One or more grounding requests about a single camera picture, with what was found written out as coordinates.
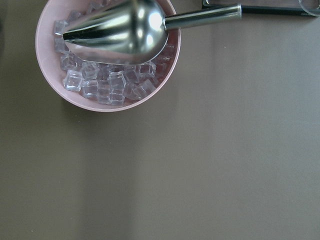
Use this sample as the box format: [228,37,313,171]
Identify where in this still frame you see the dark wooden glass tray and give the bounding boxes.
[202,0,313,17]

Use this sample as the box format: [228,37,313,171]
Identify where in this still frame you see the clear ice cube pile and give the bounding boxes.
[54,1,175,106]

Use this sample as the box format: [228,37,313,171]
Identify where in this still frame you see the pink bowl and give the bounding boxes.
[35,0,181,113]

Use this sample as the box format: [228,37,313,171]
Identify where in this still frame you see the metal ice scoop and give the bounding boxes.
[62,0,242,65]

